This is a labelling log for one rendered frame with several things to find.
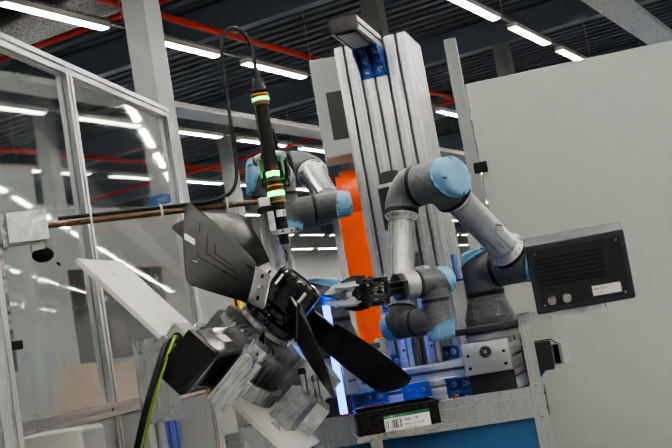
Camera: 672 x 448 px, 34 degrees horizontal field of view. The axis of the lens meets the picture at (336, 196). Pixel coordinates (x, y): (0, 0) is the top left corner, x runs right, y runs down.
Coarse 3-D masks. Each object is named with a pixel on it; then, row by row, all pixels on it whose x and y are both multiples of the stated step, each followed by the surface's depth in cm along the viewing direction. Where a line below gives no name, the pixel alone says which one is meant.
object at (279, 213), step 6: (258, 72) 283; (258, 78) 282; (252, 84) 282; (258, 84) 281; (264, 84) 282; (252, 90) 282; (258, 90) 285; (264, 90) 284; (276, 204) 277; (282, 204) 278; (276, 210) 277; (282, 210) 277; (276, 216) 277; (282, 216) 277; (276, 222) 277; (282, 222) 277; (276, 228) 277; (282, 228) 277; (282, 234) 277; (288, 234) 278; (282, 240) 277; (288, 240) 277
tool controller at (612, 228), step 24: (528, 240) 300; (552, 240) 293; (576, 240) 291; (600, 240) 289; (624, 240) 289; (528, 264) 294; (552, 264) 293; (576, 264) 291; (600, 264) 290; (624, 264) 290; (552, 288) 294; (576, 288) 293; (600, 288) 291; (624, 288) 290
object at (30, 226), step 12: (0, 216) 251; (12, 216) 250; (24, 216) 252; (36, 216) 252; (0, 228) 250; (12, 228) 250; (24, 228) 251; (36, 228) 252; (12, 240) 250; (24, 240) 251; (36, 240) 252
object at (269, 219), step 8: (264, 200) 276; (256, 208) 278; (264, 208) 275; (272, 208) 276; (264, 216) 278; (272, 216) 276; (272, 224) 276; (272, 232) 276; (280, 232) 275; (288, 232) 275
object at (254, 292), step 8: (256, 272) 260; (264, 272) 262; (256, 280) 260; (264, 280) 262; (256, 288) 260; (264, 288) 262; (256, 296) 259; (264, 296) 261; (256, 304) 258; (264, 304) 261
